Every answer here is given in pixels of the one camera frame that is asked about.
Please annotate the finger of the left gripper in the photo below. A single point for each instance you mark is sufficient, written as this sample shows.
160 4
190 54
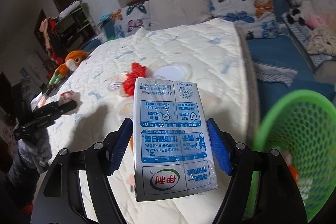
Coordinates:
54 110

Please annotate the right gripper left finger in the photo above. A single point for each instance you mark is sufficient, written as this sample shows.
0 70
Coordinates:
76 188

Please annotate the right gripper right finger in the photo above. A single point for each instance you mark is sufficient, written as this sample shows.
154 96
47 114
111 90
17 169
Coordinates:
277 200

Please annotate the red wrapper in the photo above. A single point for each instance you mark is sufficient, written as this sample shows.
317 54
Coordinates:
137 70

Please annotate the blue white milk carton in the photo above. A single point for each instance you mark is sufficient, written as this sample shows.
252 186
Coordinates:
171 144

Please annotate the orange wrapper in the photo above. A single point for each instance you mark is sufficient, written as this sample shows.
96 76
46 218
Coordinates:
131 143

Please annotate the orange trash in basket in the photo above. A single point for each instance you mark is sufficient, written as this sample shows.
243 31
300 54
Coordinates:
294 173

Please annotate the orange plush toy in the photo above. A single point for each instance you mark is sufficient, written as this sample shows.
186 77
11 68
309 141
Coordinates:
72 62

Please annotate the green plastic mesh basket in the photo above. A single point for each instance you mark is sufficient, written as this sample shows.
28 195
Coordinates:
302 123

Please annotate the metal storage shelf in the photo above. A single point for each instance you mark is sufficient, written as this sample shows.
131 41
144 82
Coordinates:
75 27

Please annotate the left butterfly pillow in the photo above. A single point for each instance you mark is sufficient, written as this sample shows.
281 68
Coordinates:
128 20

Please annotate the butterfly pillow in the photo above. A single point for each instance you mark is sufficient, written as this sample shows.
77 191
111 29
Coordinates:
128 20
256 18

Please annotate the beige plain pillow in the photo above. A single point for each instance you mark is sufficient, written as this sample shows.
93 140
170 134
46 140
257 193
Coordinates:
172 13

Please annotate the blue bed sheet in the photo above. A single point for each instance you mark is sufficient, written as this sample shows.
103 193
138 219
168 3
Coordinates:
281 67

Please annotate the white quilted blanket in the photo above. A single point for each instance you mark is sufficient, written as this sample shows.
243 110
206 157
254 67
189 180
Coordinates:
212 54

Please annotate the beige crumpled cloth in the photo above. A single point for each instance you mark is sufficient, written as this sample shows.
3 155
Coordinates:
322 42

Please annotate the blue patterned folded blanket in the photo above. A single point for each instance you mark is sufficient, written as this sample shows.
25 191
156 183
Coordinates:
302 36

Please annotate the pink plush toy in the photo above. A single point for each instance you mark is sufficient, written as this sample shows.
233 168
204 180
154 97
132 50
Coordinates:
315 21

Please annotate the right butterfly pillow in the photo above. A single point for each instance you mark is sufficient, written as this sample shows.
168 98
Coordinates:
256 18

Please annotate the black white plush cow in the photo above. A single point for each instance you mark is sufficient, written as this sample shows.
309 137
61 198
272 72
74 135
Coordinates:
295 13

